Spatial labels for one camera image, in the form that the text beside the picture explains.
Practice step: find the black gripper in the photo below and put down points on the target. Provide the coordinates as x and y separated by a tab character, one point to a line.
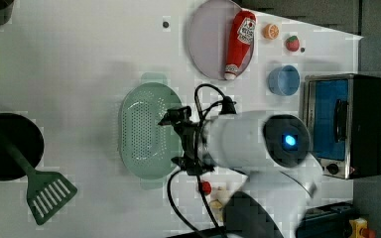
190	162

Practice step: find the green plastic strainer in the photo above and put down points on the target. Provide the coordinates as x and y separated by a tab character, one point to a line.
145	147

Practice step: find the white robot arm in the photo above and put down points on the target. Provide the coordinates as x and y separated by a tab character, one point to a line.
273	151

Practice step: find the small red toy fruit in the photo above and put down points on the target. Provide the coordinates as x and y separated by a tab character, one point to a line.
205	187

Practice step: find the peeled banana toy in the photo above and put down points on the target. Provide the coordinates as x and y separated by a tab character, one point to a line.
219	197

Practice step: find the blue bowl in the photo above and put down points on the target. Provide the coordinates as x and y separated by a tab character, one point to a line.
284	80

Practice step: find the grey oval plate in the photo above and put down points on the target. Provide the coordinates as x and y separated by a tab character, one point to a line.
208	37

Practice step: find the red ketchup bottle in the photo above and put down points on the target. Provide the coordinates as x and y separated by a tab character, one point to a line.
240	40

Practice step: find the green slotted spatula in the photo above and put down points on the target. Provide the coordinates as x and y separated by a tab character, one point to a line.
47	192

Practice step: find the blue crate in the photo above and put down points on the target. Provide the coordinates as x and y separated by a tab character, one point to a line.
330	221

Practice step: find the orange slice toy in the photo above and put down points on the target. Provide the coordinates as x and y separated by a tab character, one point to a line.
271	32

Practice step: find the red strawberry toy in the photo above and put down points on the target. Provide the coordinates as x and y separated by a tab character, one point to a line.
292	43

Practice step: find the black toaster oven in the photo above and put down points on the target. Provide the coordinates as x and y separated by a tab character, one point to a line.
343	115

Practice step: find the large black cup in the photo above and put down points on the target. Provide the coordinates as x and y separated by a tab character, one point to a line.
18	135

